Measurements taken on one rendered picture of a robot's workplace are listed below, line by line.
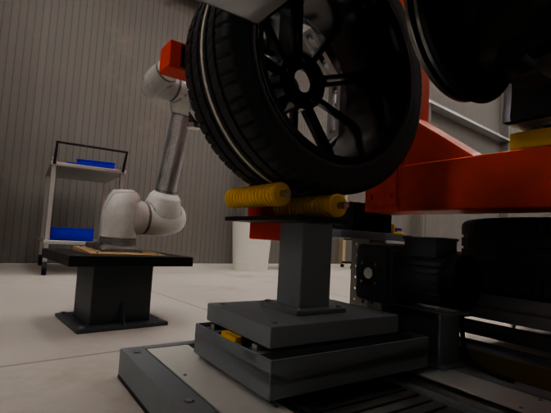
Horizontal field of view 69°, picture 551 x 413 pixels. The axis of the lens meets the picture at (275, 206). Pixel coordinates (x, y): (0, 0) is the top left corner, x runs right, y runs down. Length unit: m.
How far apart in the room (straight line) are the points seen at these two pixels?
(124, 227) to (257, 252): 3.06
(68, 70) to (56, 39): 0.34
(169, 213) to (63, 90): 3.41
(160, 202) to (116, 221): 0.22
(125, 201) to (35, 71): 3.45
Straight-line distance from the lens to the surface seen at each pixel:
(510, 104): 1.28
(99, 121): 5.19
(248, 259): 4.77
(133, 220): 1.88
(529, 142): 1.28
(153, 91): 1.90
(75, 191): 5.01
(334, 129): 1.43
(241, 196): 1.07
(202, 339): 1.10
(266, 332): 0.86
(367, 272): 1.26
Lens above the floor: 0.41
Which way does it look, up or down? 4 degrees up
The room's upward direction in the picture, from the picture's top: 3 degrees clockwise
